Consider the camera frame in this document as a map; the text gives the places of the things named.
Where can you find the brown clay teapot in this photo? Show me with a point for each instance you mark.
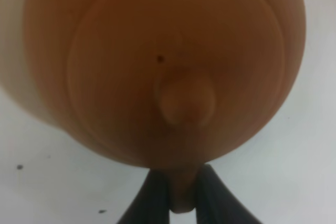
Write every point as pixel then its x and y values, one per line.
pixel 164 84

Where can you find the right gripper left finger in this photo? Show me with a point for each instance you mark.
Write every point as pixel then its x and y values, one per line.
pixel 153 202

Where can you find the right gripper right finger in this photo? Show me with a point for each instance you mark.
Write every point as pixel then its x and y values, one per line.
pixel 215 204

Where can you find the beige round teapot coaster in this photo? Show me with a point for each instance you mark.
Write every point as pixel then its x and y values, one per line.
pixel 18 72

